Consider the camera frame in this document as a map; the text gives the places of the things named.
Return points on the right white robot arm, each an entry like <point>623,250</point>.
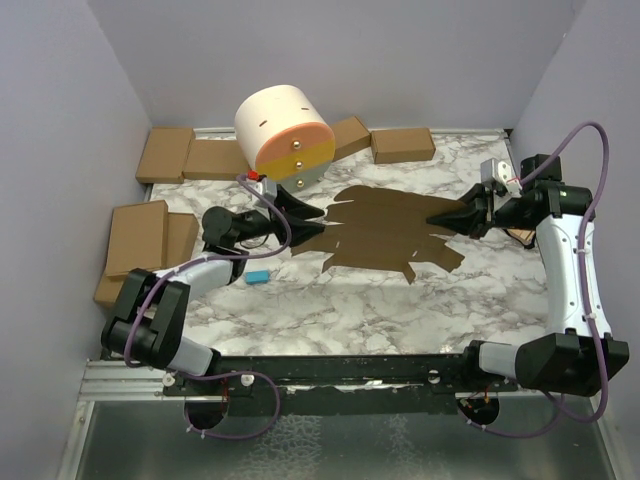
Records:
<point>578,349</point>

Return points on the small blue block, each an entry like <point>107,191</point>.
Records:
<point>257,277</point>

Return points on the orange paperback book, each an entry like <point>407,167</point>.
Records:
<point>525,237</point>

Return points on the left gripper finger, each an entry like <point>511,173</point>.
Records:
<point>298,233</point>
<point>295,209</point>

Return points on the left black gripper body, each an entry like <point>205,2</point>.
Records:
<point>255,224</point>

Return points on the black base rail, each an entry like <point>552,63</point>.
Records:
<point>340,385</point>

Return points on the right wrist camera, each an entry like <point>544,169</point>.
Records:
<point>500,177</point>

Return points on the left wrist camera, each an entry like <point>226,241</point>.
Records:
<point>265,186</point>

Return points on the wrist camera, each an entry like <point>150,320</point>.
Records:
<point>500,177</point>
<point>265,186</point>

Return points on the round pastel drawer cabinet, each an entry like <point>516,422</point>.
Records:
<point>283,137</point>

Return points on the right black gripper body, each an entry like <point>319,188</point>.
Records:
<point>510,214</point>

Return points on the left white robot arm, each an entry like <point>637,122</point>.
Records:
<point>146,323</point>

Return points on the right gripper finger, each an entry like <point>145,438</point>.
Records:
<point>468,221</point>
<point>479,196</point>

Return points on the cardboard box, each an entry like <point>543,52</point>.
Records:
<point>351,136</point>
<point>386,230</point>
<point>392,146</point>
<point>164,156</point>
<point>182,233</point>
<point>138,238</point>
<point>219,160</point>

